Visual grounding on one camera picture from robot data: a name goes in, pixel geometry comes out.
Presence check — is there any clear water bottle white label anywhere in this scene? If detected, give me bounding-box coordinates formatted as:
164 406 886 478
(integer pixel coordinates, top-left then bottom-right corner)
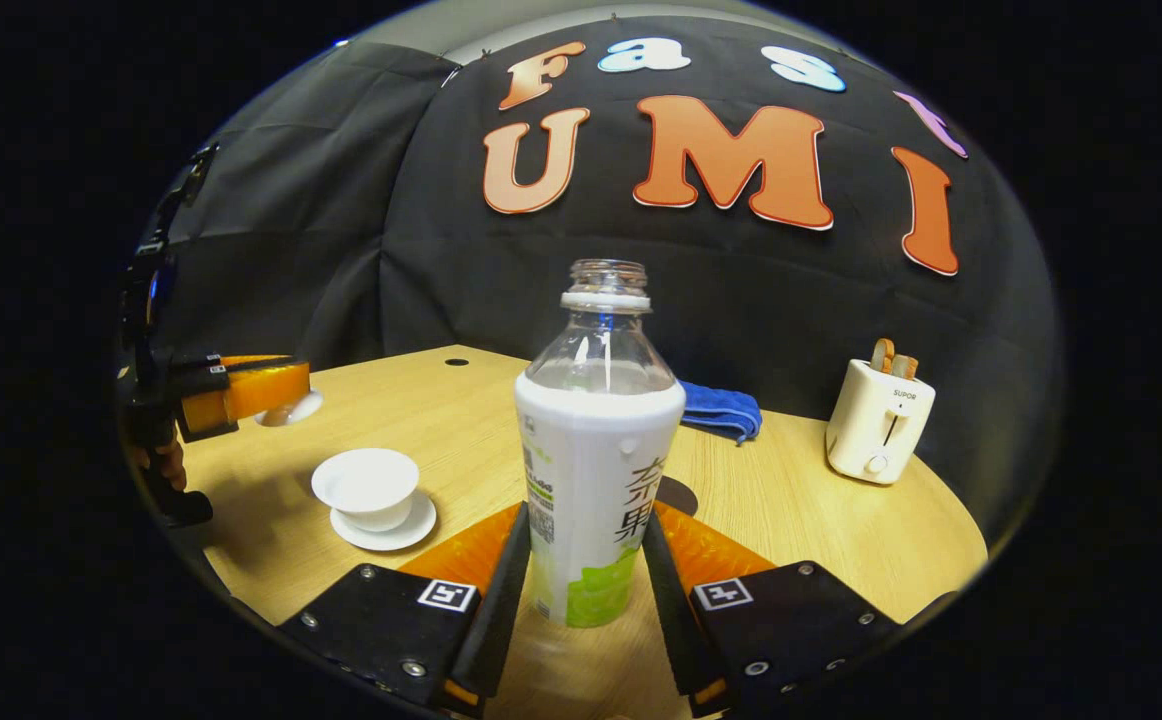
514 258 687 629

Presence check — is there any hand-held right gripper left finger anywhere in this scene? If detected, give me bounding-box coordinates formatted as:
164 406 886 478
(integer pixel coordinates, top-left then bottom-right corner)
276 500 532 716

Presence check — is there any white saucer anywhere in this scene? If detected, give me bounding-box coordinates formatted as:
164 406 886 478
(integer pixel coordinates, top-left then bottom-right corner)
329 488 438 552

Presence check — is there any white toaster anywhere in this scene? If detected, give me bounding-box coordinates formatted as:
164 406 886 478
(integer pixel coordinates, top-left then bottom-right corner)
826 358 937 487

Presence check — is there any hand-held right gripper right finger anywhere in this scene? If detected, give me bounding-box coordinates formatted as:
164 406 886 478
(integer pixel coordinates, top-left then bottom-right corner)
641 500 902 716

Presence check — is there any blue folded towel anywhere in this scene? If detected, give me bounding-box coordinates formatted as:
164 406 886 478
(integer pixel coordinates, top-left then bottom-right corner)
679 380 763 445

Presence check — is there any white teacup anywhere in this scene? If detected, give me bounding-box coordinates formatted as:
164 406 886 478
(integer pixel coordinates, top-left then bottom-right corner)
311 447 421 533

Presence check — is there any dark round coaster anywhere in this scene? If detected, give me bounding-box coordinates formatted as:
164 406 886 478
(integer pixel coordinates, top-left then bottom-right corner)
656 476 699 518

